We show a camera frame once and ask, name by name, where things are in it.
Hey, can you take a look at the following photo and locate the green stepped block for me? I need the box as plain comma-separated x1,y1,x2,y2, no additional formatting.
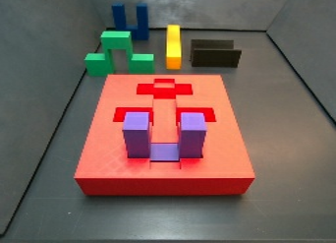
84,30,155,76

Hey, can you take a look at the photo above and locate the purple U-shaped block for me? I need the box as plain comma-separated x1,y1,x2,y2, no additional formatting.
123,112,208,162

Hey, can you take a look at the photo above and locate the yellow bar block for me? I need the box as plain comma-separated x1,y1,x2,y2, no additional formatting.
165,25,181,70

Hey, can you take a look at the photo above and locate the red slotted board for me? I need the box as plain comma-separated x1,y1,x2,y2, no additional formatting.
75,75,255,196

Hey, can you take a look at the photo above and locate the blue U-shaped block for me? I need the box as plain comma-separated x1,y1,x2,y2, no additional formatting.
112,3,149,40

